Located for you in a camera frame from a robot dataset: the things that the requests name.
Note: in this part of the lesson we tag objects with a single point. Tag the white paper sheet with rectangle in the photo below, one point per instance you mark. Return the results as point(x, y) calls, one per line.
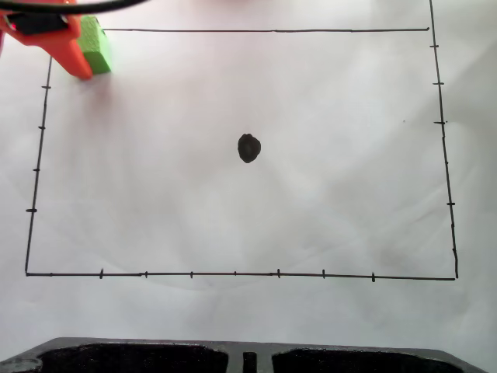
point(272, 217)

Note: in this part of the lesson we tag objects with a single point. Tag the green foam block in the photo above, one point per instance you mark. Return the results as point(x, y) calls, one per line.
point(97, 48)

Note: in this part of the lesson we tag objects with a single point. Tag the black moulded plastic frame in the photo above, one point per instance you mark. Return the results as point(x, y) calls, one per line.
point(128, 357)

